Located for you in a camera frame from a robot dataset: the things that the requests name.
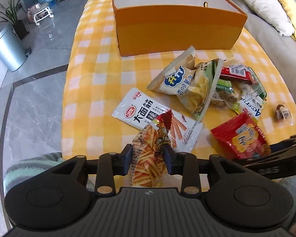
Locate red wrapped snack bar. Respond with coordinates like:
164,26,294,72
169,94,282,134
220,65,253,84

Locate orange cardboard box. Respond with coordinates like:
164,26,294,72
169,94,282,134
112,0,247,56

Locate white spicy strip packet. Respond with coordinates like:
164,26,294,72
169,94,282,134
112,88,203,152

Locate white potato chip bag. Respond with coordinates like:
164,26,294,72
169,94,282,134
146,45,213,99

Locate silver pedal trash can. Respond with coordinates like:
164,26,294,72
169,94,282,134
0,23,27,72

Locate orange fries snack bag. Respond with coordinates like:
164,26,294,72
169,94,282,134
129,110,173,188

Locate potted green plant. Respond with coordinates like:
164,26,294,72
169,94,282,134
0,0,29,40

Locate red snack bag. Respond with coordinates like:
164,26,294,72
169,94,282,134
211,112,271,161

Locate white cushion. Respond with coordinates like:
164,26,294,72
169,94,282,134
243,0,294,36

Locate small wrapped brown candy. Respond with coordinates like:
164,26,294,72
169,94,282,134
275,104,292,123

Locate green striped clothing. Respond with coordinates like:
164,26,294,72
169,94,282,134
3,152,65,196

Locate yellow checkered tablecloth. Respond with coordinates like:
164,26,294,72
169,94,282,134
61,0,296,193

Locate green chip snack bag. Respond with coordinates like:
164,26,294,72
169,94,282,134
177,58,223,122

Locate white green American packet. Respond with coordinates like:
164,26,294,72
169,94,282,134
234,65,267,122

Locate green seaweed snack packet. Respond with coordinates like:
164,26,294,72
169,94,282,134
211,79,240,110

